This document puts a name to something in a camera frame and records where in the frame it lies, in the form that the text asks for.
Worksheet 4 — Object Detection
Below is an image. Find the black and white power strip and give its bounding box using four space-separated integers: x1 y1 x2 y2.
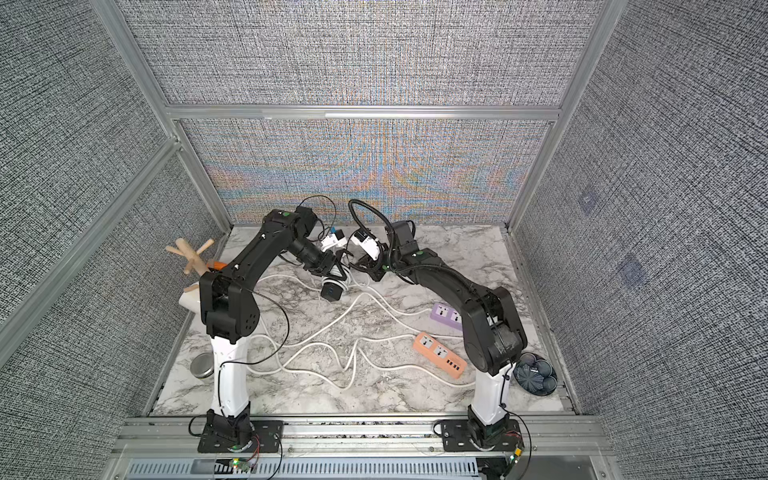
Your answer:
320 264 353 302

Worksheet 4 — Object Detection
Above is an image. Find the aluminium front rail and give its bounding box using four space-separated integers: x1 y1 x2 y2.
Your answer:
110 412 614 459

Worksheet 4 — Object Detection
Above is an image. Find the dark blue bowl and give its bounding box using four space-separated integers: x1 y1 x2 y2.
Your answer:
513 352 558 396

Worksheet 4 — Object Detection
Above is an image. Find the metal tin can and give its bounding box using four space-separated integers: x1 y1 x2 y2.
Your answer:
189 352 215 379

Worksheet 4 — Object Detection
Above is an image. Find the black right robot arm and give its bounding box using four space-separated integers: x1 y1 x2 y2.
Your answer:
353 221 528 437

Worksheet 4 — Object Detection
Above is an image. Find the cream ceramic mug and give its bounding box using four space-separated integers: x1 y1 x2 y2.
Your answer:
178 283 201 315

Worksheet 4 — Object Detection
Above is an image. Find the wooden mug tree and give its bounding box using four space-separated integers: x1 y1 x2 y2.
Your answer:
164 238 216 276

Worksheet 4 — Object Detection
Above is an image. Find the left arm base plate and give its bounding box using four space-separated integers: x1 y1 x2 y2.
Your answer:
197 420 284 454

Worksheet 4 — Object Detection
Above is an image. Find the purple power strip white cord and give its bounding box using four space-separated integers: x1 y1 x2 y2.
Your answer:
257 272 466 349

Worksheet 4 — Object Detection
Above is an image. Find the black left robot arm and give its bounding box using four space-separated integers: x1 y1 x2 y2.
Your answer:
199 206 348 438

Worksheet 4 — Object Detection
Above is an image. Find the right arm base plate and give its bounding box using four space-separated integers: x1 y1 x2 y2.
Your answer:
437 417 525 453

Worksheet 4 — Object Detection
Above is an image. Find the pink power strip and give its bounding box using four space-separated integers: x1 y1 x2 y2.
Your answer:
412 332 467 379

